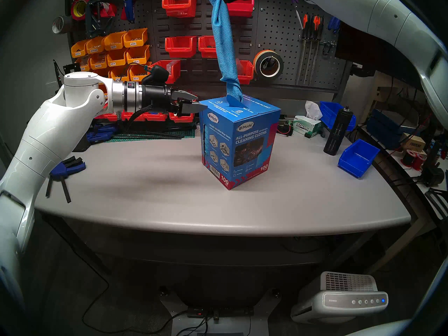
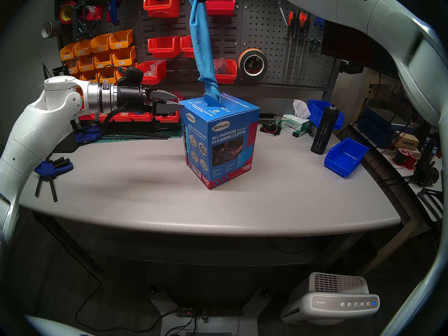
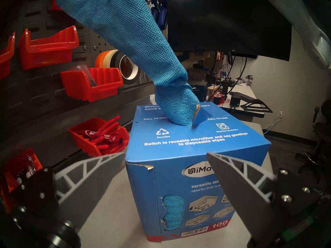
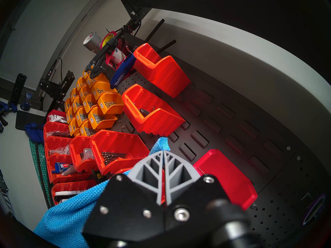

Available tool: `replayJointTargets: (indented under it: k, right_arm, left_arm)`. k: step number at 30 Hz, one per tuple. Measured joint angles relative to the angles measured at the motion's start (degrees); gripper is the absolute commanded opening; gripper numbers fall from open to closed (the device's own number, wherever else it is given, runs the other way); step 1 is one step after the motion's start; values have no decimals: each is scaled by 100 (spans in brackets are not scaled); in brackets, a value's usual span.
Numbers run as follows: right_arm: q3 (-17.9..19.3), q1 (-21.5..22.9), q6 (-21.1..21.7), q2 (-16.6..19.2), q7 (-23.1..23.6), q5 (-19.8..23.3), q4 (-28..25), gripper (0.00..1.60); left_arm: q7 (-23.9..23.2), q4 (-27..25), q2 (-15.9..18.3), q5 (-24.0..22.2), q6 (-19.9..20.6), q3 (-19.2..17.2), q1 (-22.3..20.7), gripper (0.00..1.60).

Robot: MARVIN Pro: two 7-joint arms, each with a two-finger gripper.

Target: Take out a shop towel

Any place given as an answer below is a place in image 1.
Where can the orange parts bin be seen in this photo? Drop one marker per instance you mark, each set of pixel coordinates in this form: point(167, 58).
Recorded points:
point(135, 37)
point(136, 71)
point(138, 54)
point(95, 44)
point(78, 49)
point(83, 63)
point(98, 61)
point(106, 74)
point(116, 57)
point(113, 40)
point(120, 74)

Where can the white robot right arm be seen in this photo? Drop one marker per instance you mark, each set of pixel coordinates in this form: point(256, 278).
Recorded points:
point(385, 13)

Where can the black bracket stand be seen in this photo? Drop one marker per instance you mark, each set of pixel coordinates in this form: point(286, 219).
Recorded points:
point(71, 68)

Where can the blue plastic bin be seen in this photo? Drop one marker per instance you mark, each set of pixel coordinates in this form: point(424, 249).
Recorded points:
point(330, 113)
point(358, 158)

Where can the small cardboard box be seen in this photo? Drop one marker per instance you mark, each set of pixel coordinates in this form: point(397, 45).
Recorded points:
point(413, 142)

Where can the blue microfiber shop towel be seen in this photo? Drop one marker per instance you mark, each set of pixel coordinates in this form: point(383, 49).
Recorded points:
point(225, 51)

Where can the black zip tie bundle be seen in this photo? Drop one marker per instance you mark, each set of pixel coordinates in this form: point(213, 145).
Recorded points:
point(150, 135)

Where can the dark table frame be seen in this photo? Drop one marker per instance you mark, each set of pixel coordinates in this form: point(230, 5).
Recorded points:
point(210, 249)

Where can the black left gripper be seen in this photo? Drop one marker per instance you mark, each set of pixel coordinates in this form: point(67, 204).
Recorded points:
point(157, 97)

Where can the red storage bin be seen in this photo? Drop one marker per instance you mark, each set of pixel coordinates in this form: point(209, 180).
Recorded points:
point(246, 74)
point(180, 46)
point(106, 117)
point(133, 117)
point(155, 117)
point(179, 6)
point(175, 71)
point(239, 8)
point(206, 46)
point(182, 118)

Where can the black power adapter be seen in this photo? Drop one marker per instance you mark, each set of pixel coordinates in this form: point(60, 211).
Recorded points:
point(432, 176)

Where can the Kimtech wipes box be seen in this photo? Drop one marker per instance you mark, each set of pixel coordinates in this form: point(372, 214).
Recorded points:
point(308, 126)

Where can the white air purifier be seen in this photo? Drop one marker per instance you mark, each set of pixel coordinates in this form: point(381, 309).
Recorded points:
point(339, 298)

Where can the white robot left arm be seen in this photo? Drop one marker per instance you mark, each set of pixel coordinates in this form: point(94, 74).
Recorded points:
point(45, 135)

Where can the flat black pad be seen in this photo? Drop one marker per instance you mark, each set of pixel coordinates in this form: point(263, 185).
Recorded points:
point(81, 144)

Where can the red yellow tape roll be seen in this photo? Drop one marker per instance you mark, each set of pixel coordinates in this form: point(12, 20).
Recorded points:
point(79, 8)

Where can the grey duct tape roll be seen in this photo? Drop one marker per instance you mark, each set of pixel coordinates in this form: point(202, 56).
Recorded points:
point(61, 24)

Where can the black electronic module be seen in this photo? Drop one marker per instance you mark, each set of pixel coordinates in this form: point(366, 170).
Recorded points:
point(285, 129)

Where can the blue spring clamp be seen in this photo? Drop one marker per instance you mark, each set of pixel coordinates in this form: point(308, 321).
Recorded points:
point(337, 23)
point(331, 23)

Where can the blue black hand clamp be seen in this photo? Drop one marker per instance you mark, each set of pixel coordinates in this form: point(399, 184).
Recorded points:
point(68, 167)

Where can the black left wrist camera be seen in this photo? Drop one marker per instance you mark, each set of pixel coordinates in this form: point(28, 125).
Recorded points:
point(155, 74)

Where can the white tissue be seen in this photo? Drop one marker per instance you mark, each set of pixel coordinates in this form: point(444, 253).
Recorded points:
point(312, 109)

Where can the clear plastic bag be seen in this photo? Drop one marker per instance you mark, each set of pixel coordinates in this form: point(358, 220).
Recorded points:
point(241, 65)

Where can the green cutting mat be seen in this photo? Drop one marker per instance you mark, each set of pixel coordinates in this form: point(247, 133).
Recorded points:
point(189, 133)

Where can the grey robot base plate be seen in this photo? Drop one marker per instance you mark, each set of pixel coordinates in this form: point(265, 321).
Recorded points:
point(175, 307)

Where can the black bar clamp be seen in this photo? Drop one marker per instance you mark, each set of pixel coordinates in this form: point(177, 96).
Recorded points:
point(96, 16)

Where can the black computer monitor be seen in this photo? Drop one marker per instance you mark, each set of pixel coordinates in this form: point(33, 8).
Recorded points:
point(357, 51)

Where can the blue cleaning cloth box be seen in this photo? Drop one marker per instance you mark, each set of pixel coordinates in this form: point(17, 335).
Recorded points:
point(241, 142)

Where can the dark blue box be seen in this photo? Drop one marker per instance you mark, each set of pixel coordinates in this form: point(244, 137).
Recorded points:
point(381, 123)

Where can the black spray can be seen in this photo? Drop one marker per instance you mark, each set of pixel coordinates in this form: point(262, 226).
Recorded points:
point(337, 132)

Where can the black power strip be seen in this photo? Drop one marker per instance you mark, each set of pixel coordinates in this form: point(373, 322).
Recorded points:
point(220, 312)

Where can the black orange tape roll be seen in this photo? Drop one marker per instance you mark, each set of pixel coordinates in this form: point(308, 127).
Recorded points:
point(268, 64)

